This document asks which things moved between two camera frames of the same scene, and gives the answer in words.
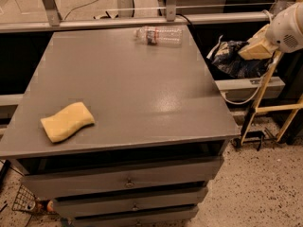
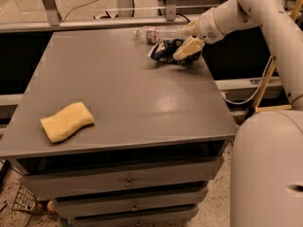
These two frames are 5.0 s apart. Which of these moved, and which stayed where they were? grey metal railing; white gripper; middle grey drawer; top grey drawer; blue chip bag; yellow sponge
Moved: white gripper; blue chip bag
Stayed: yellow sponge; middle grey drawer; grey metal railing; top grey drawer
